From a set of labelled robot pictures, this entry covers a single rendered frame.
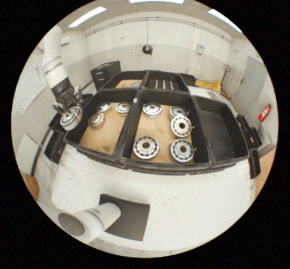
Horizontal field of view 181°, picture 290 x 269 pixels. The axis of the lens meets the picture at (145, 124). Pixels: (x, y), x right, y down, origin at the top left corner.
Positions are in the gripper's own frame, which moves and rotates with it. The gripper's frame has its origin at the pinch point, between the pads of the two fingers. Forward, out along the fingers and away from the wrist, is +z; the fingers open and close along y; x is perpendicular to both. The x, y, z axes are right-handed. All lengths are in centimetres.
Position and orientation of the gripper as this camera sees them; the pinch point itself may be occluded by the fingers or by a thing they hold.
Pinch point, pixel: (75, 112)
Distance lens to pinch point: 38.0
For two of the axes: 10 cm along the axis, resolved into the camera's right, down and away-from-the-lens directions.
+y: 7.7, -5.2, 3.8
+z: 0.3, 6.3, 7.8
